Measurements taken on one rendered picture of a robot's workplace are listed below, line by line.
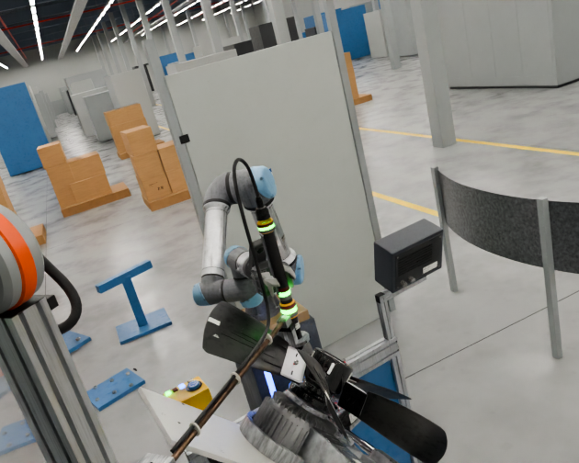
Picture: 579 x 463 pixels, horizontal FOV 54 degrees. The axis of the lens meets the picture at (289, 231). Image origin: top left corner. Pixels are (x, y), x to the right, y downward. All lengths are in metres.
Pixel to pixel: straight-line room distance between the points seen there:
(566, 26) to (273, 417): 10.22
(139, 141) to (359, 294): 5.59
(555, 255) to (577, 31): 8.40
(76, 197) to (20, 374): 9.72
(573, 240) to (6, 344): 2.78
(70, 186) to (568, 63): 8.93
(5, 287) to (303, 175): 2.89
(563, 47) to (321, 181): 8.04
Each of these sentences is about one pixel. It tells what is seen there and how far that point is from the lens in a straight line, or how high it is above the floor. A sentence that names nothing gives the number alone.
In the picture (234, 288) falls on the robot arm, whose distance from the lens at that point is 1.77.
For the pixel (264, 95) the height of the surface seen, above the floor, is 1.75.
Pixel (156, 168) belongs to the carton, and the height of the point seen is 0.60.
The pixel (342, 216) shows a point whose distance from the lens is 3.78.
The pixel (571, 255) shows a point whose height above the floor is 0.65.
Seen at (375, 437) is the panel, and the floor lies 0.47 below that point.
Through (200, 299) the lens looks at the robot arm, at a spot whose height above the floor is 1.36.
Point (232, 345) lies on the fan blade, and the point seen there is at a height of 1.37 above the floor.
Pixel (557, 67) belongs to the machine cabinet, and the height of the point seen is 0.36.
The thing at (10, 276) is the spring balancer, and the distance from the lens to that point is 0.83.
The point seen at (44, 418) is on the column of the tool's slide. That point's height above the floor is 1.63.
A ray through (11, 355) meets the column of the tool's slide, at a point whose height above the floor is 1.74.
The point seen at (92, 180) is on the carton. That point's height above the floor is 0.45.
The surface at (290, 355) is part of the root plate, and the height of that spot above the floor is 1.27.
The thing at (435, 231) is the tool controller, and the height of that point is 1.23.
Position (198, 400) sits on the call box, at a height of 1.05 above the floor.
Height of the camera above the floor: 2.07
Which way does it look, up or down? 19 degrees down
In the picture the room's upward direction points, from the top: 15 degrees counter-clockwise
